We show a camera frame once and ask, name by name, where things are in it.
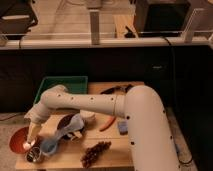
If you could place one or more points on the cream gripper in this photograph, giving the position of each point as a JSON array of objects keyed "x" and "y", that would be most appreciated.
[{"x": 33, "y": 131}]

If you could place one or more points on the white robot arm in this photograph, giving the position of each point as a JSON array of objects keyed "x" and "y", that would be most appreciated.
[{"x": 152, "y": 143}]

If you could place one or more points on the red bowl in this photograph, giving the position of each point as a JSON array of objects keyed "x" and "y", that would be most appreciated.
[{"x": 17, "y": 141}]

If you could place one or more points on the blue plastic cup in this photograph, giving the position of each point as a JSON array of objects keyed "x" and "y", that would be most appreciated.
[{"x": 49, "y": 146}]

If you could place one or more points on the small metal cup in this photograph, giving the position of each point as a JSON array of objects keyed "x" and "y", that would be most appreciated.
[{"x": 34, "y": 155}]

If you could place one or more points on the wooden table board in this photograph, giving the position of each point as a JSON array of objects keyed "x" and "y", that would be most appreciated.
[{"x": 69, "y": 153}]

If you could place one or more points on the blue grey cloth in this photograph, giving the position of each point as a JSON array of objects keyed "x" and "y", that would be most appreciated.
[{"x": 76, "y": 123}]

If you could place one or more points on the white cup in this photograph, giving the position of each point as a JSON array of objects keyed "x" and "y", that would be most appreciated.
[{"x": 88, "y": 117}]

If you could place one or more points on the bunch of dark grapes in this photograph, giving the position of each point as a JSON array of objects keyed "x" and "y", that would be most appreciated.
[{"x": 92, "y": 154}]

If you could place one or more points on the green plastic tray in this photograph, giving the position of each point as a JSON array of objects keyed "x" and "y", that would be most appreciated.
[{"x": 74, "y": 84}]

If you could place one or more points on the orange carrot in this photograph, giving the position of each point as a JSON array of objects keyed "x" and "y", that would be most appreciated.
[{"x": 109, "y": 122}]

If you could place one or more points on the blue sponge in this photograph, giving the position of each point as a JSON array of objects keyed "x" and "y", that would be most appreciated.
[{"x": 122, "y": 127}]

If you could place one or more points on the black chair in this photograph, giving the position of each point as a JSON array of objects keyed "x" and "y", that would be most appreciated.
[{"x": 16, "y": 18}]

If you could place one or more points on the black handled utensil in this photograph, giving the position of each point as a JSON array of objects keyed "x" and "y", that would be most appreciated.
[{"x": 118, "y": 88}]

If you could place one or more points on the grey metal post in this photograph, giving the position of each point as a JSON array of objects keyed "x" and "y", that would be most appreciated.
[{"x": 94, "y": 27}]

